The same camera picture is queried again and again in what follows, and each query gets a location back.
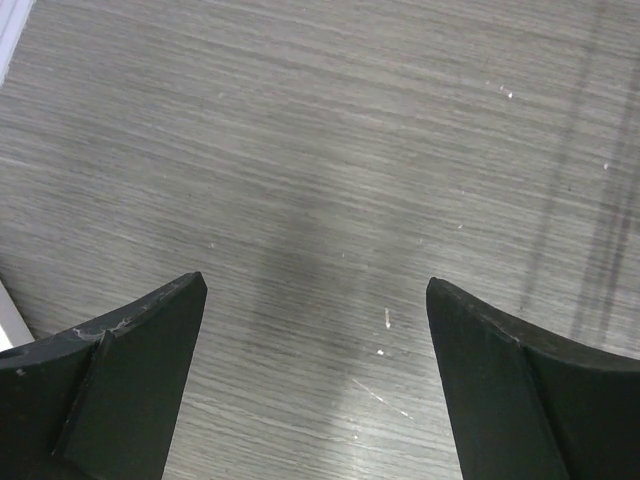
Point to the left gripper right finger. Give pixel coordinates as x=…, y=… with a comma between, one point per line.
x=526, y=403

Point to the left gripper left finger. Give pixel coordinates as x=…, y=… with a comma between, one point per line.
x=100, y=400

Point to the metal garment rail stand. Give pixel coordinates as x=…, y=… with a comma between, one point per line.
x=14, y=331

